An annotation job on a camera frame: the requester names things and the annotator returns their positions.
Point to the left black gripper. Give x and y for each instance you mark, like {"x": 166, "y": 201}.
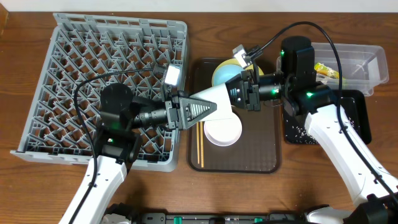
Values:
{"x": 173, "y": 113}

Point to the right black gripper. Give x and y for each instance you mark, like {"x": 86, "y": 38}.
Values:
{"x": 247, "y": 89}

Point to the white cup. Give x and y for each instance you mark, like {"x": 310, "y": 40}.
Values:
{"x": 218, "y": 95}

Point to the light blue bowl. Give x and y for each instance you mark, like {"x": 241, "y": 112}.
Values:
{"x": 225, "y": 73}

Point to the white pink-rimmed bowl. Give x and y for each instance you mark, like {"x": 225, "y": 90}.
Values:
{"x": 223, "y": 132}

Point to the rice food scraps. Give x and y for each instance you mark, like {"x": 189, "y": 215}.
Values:
{"x": 296, "y": 134}

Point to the green orange snack wrapper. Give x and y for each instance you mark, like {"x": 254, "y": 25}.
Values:
{"x": 326, "y": 71}

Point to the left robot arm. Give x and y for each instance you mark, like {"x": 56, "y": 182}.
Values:
{"x": 116, "y": 145}

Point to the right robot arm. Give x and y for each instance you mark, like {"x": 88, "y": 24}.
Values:
{"x": 373, "y": 189}

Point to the black rectangular waste tray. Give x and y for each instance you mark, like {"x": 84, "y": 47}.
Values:
{"x": 353, "y": 102}

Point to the grey plastic dishwasher rack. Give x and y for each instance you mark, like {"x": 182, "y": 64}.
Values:
{"x": 87, "y": 53}

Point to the clear plastic waste bin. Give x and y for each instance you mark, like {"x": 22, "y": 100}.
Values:
{"x": 363, "y": 66}

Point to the wooden chopstick left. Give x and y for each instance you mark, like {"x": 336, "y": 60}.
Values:
{"x": 198, "y": 141}

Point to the wooden chopstick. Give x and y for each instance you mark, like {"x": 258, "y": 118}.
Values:
{"x": 198, "y": 141}
{"x": 201, "y": 145}

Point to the wooden chopstick right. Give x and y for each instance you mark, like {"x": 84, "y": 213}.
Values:
{"x": 201, "y": 145}

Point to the yellow round plate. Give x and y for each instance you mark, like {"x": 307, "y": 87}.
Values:
{"x": 234, "y": 62}

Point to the dark brown serving tray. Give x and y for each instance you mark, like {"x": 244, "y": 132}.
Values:
{"x": 258, "y": 149}

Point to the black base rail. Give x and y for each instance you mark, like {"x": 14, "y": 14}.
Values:
{"x": 162, "y": 218}

